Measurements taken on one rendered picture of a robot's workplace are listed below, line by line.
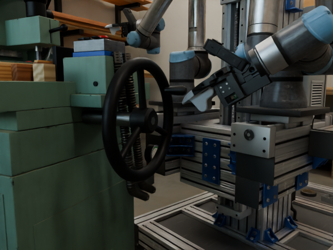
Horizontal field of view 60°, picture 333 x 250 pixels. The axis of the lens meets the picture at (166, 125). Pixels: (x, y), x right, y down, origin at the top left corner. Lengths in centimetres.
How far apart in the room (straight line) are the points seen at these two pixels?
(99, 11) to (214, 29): 158
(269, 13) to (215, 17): 341
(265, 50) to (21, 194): 59
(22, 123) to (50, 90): 10
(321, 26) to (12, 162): 66
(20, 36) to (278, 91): 78
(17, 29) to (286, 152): 85
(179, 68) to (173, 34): 320
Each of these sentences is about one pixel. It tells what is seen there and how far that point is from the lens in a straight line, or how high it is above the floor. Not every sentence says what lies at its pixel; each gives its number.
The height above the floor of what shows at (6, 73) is 92.
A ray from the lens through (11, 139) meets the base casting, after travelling 65.
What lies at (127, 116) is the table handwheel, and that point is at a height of 82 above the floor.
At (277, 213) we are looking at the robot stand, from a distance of 146.
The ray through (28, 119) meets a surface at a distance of 67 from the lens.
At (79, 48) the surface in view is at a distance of 76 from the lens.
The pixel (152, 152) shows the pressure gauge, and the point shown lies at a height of 67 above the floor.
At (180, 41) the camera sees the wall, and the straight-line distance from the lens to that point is 440.
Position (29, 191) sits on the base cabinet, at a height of 67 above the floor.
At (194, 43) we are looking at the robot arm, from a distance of 145.
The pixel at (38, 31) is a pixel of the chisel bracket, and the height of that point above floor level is 103.
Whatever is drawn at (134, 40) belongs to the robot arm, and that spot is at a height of 111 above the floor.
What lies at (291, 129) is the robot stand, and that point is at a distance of 98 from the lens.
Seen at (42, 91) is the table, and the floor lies 88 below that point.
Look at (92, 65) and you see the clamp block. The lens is 72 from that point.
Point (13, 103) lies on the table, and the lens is 64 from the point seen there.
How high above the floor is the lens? 89
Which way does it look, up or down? 8 degrees down
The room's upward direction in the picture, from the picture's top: straight up
